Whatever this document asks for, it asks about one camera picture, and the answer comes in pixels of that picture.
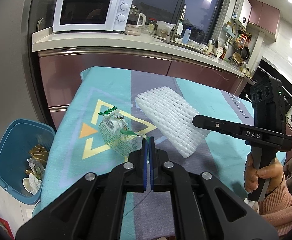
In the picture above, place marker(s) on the clear plastic food container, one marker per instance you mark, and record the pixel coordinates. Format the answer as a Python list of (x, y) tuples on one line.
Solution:
[(163, 28)]

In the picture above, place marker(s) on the gold foil snack wrapper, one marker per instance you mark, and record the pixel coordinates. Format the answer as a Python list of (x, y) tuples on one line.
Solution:
[(37, 161)]

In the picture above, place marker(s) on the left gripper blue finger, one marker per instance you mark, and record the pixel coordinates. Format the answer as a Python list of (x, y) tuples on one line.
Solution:
[(153, 163), (144, 152)]

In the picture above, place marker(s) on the blue trash bin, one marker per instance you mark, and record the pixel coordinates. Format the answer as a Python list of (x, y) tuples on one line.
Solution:
[(19, 138)]

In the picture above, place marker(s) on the white soap bottle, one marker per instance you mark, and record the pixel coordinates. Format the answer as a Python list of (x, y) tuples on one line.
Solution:
[(179, 29)]

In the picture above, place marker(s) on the white microwave oven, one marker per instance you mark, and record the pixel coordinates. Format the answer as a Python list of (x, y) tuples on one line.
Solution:
[(91, 15)]

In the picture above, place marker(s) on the maroon lower cabinets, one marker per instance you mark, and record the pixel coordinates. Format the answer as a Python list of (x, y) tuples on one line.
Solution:
[(78, 86)]

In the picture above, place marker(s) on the green clear candy wrapper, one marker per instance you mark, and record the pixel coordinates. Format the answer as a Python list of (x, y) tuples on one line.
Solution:
[(116, 133)]

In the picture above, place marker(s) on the pink sweater right forearm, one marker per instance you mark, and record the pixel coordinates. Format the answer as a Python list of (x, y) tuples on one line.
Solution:
[(276, 209)]

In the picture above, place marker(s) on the white kitchen countertop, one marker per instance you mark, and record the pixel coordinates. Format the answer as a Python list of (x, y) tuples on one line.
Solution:
[(84, 42)]

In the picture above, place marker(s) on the pink upper cabinet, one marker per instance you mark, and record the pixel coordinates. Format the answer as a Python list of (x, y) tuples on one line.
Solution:
[(264, 18)]

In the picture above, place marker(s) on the white wall water heater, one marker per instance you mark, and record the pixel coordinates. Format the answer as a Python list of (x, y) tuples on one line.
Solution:
[(241, 13)]

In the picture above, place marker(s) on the right hand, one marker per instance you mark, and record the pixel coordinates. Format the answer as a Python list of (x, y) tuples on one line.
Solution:
[(273, 172)]

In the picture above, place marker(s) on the white foam fruit net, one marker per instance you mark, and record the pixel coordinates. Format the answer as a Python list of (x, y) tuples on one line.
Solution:
[(173, 116)]

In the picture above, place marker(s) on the chrome sink faucet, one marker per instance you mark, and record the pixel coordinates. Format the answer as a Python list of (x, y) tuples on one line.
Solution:
[(171, 37)]

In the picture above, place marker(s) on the silver refrigerator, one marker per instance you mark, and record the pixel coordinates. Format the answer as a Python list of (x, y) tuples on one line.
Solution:
[(18, 95)]

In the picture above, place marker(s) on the blue white bottle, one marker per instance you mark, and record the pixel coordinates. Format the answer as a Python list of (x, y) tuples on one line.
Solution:
[(186, 35)]

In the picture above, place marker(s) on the glass kettle white handle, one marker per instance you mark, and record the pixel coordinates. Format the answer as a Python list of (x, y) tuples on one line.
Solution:
[(136, 21)]

